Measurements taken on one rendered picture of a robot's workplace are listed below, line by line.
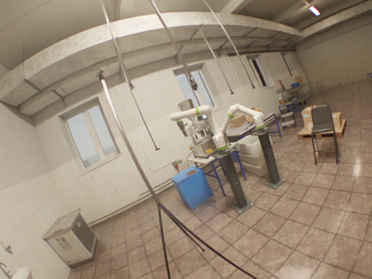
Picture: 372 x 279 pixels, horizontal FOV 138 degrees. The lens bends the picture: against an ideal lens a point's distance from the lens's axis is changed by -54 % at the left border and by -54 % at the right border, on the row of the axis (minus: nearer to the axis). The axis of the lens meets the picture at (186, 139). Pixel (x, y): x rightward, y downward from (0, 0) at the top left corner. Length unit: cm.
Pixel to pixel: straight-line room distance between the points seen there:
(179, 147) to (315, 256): 377
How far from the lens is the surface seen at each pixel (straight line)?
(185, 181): 266
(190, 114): 194
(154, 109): 411
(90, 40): 328
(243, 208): 239
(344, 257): 175
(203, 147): 260
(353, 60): 1146
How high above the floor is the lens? 151
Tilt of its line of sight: 7 degrees down
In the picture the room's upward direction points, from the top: 24 degrees counter-clockwise
